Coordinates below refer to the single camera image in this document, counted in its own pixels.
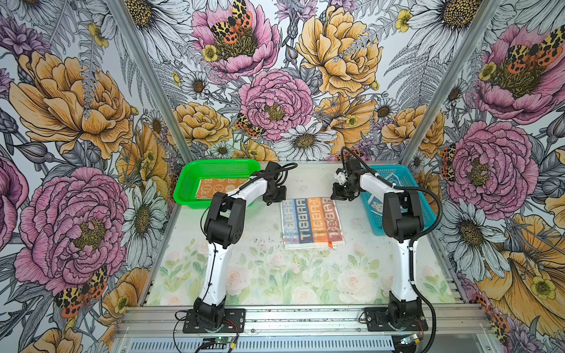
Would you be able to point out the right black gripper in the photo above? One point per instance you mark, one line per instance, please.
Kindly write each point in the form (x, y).
(338, 194)

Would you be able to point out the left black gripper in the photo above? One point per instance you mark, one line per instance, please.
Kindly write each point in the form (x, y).
(282, 188)

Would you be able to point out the cream orange patterned towel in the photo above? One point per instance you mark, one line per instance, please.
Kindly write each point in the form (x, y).
(311, 223)

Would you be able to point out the teal plastic basket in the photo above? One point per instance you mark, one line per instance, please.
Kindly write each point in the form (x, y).
(401, 176)

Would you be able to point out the orange bunny towel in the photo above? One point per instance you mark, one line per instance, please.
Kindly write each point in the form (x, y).
(208, 187)

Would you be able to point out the green plastic basket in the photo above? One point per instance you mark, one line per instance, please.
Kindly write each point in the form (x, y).
(193, 172)

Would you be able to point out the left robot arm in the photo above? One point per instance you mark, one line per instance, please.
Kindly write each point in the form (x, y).
(223, 225)

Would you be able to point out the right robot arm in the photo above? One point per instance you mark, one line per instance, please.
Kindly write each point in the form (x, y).
(402, 220)

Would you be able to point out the blue white patterned towel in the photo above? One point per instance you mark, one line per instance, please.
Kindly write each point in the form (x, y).
(375, 205)

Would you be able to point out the green circuit board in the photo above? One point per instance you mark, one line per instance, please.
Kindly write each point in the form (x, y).
(217, 341)

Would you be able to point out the white vented strip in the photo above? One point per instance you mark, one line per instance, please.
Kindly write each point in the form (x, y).
(268, 344)

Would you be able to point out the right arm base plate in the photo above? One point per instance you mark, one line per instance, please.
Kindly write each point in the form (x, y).
(381, 319)

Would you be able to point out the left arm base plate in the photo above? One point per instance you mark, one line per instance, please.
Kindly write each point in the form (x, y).
(228, 320)

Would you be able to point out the aluminium front rail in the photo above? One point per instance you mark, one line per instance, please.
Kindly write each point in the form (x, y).
(261, 321)

